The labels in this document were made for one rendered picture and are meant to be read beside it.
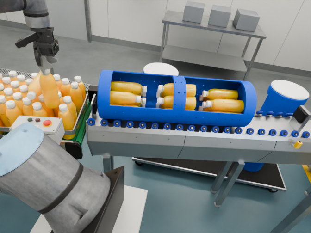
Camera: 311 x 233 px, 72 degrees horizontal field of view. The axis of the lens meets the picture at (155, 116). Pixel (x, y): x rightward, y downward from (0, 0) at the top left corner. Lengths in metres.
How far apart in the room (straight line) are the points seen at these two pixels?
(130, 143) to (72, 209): 0.81
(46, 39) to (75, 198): 0.70
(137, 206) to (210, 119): 0.67
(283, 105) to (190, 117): 0.89
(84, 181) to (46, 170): 0.10
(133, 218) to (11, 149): 0.44
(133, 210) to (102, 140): 0.65
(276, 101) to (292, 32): 3.10
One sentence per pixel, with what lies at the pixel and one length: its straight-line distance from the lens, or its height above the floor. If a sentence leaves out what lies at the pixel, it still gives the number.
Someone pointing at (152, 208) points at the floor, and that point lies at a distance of 2.04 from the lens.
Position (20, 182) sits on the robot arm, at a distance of 0.57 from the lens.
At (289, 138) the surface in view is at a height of 0.93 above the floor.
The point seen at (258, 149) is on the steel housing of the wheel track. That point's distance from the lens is 1.55.
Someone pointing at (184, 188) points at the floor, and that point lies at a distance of 2.20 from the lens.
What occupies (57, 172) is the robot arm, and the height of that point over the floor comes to 1.37.
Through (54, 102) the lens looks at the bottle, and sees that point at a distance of 1.21.
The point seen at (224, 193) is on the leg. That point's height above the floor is 0.23.
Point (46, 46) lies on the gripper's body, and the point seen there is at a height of 1.42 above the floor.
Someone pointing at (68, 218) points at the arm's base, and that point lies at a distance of 0.60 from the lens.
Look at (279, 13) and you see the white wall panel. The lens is 4.71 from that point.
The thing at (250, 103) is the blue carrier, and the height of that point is 1.18.
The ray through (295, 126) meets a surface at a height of 0.95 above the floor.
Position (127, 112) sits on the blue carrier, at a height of 1.08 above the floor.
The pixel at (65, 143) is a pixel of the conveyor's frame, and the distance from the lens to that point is 1.30.
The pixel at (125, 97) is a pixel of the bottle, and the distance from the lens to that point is 1.18.
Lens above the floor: 1.81
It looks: 39 degrees down
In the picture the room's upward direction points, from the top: 8 degrees clockwise
